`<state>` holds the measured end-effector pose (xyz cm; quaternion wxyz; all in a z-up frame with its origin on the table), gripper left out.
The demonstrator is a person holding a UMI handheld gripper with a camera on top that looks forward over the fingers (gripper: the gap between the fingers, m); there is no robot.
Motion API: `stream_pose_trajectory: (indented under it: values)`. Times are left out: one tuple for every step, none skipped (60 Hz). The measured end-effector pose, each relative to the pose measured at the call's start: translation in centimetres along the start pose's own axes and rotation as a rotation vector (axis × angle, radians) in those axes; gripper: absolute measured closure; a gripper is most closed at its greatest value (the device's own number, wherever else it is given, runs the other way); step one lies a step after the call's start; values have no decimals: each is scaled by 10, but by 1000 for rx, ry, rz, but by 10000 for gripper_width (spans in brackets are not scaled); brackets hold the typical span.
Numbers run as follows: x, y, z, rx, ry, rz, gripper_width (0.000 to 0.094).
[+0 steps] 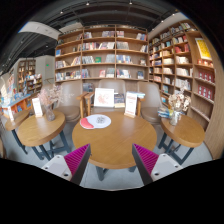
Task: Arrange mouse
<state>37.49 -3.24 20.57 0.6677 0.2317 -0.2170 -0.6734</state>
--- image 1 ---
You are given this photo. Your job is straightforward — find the white framed picture card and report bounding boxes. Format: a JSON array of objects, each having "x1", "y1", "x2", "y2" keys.
[{"x1": 93, "y1": 87, "x2": 116, "y2": 108}]

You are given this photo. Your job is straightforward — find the glass vase pink dried flowers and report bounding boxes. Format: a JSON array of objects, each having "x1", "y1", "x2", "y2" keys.
[{"x1": 37, "y1": 83, "x2": 64, "y2": 122}]

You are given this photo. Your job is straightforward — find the round wooden side table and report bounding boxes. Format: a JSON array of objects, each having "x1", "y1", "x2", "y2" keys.
[
  {"x1": 157, "y1": 114, "x2": 206, "y2": 166},
  {"x1": 4, "y1": 108, "x2": 32, "y2": 155},
  {"x1": 16, "y1": 109, "x2": 72, "y2": 161}
]

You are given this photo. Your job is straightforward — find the glass vase beige dried flowers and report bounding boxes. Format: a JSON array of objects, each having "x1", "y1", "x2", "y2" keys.
[{"x1": 167, "y1": 87, "x2": 192, "y2": 127}]

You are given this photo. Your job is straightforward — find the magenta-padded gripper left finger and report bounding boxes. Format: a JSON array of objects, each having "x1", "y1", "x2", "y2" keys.
[{"x1": 41, "y1": 143, "x2": 92, "y2": 186}]

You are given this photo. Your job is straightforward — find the curved wooden bookshelf unit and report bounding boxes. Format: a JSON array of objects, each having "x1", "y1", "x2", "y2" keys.
[{"x1": 148, "y1": 19, "x2": 224, "y2": 159}]

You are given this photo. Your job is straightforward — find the wide wooden bookshelf unit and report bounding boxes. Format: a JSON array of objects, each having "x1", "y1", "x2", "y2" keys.
[{"x1": 54, "y1": 23, "x2": 150, "y2": 83}]

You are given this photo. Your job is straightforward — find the ceiling spot lights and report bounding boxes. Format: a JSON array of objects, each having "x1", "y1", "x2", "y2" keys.
[{"x1": 58, "y1": 0, "x2": 134, "y2": 14}]

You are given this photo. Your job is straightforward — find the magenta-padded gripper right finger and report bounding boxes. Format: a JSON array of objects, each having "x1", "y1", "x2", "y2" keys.
[{"x1": 131, "y1": 143, "x2": 184, "y2": 186}]

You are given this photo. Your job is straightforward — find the small white table sign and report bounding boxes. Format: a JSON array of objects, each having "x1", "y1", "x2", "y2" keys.
[{"x1": 31, "y1": 97, "x2": 44, "y2": 118}]

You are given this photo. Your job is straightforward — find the small distant bookshelf unit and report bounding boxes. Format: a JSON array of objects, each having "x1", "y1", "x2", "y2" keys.
[{"x1": 16, "y1": 58, "x2": 44, "y2": 94}]

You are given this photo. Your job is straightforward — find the beige wooden armchair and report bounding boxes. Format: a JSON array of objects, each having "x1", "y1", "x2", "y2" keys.
[
  {"x1": 83, "y1": 78, "x2": 146, "y2": 116},
  {"x1": 53, "y1": 79, "x2": 88, "y2": 123},
  {"x1": 137, "y1": 81, "x2": 164, "y2": 126}
]

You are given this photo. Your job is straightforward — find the orange book display counter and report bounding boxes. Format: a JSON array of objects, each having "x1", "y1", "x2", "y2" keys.
[{"x1": 0, "y1": 94, "x2": 34, "y2": 114}]

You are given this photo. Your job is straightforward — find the white red sign wooden base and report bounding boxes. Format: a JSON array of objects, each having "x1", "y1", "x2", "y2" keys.
[{"x1": 123, "y1": 90, "x2": 139, "y2": 119}]

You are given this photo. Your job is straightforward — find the stack of books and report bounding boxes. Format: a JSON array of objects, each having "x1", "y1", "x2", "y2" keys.
[{"x1": 157, "y1": 106, "x2": 173, "y2": 119}]

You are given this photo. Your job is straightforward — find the dark cover book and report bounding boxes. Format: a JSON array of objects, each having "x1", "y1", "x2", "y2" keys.
[{"x1": 113, "y1": 92, "x2": 126, "y2": 109}]

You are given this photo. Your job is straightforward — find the white mouse pad red rest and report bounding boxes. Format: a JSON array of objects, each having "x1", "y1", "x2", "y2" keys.
[{"x1": 79, "y1": 113, "x2": 112, "y2": 130}]

